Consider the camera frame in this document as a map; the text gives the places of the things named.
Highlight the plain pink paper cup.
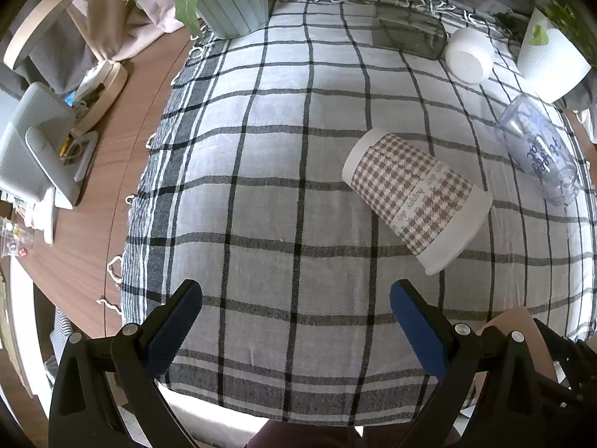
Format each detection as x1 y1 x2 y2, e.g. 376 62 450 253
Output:
476 307 557 381

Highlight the houndstooth patterned paper cup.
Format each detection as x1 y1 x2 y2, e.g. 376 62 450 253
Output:
342 128 493 275

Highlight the clear cup blue lettering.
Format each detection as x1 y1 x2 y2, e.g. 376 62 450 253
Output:
495 94 580 205

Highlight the white plastic cup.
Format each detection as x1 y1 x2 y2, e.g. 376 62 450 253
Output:
444 28 495 84

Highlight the white desk fan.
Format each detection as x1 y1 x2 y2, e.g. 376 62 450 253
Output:
0 83 98 209

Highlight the checkered black white tablecloth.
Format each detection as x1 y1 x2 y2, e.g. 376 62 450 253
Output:
121 0 596 426

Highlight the round wooden tray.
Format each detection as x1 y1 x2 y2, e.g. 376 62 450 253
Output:
71 61 128 138

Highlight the white plant pot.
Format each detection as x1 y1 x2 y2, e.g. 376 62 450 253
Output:
517 8 591 103

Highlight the beige wooden chair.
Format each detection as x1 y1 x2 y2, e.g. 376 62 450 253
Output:
2 0 113 85

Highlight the dark transparent square container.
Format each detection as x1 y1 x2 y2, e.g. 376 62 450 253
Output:
372 4 447 60

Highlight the green potted plant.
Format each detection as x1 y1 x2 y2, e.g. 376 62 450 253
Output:
538 0 596 68

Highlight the blue ribbed flower vase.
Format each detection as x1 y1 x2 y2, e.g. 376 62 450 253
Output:
196 0 269 40

